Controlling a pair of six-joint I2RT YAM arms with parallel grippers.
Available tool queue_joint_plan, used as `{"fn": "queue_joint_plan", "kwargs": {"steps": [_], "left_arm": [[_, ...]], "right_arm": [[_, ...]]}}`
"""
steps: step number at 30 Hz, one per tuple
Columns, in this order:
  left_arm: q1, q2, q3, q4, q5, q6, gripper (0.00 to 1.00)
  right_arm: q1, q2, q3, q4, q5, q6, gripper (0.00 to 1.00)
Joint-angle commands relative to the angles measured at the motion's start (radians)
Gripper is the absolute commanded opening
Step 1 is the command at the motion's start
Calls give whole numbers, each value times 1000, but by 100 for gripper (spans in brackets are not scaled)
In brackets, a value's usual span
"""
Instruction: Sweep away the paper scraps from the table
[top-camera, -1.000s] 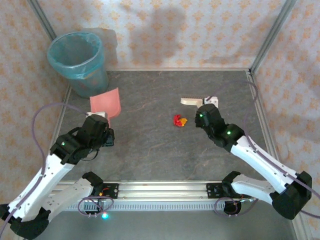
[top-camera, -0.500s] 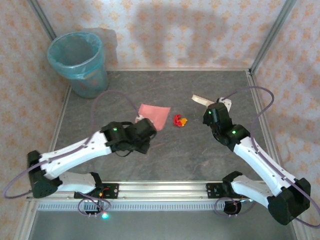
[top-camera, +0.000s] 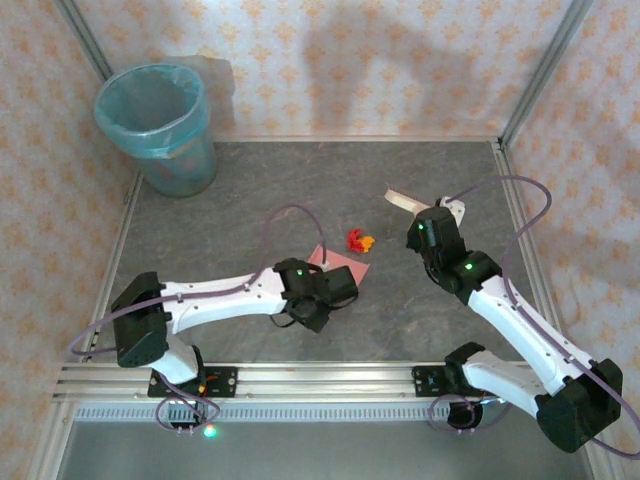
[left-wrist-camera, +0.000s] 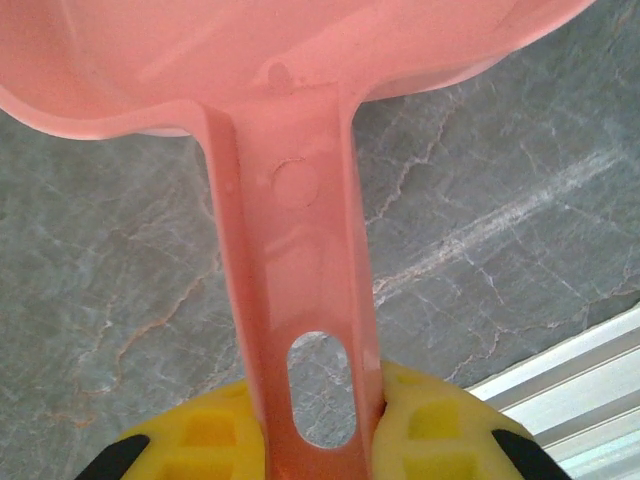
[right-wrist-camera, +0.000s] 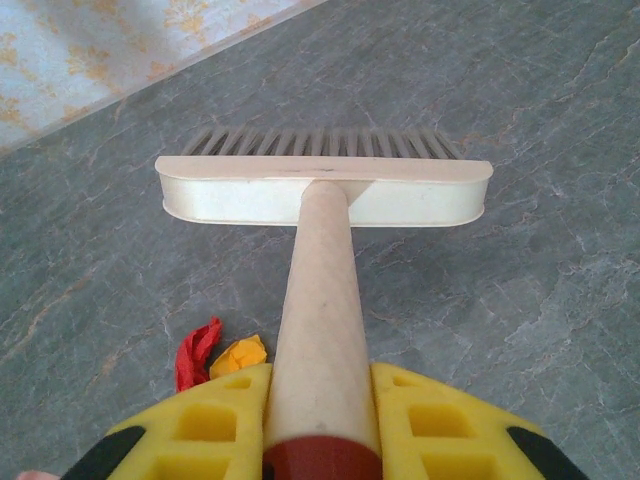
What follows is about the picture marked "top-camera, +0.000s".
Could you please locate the pink plastic dustpan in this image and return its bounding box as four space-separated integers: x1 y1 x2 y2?
307 243 372 287

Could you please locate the cream hand brush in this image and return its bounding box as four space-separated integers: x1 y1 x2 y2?
383 185 436 217

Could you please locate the trash bin with blue liner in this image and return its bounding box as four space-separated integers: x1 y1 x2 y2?
93 63 220 198

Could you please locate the wide aluminium mounting rail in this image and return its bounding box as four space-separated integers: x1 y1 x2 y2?
53 362 539 404

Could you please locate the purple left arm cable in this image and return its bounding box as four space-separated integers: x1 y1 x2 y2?
67 203 331 434

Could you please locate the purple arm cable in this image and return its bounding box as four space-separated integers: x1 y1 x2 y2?
427 174 640 459
67 203 331 434

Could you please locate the aluminium table edge rail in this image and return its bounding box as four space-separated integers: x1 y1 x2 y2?
492 141 569 351
79 169 146 364

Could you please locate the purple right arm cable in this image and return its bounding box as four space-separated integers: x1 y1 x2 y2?
427 174 640 459

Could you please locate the grey slotted cable duct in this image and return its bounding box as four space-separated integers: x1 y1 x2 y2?
73 403 506 424

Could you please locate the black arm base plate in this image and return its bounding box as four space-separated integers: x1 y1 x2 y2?
410 364 454 399
148 366 239 400

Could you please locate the aluminium frame post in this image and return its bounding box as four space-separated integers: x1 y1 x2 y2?
53 0 115 84
498 0 597 149

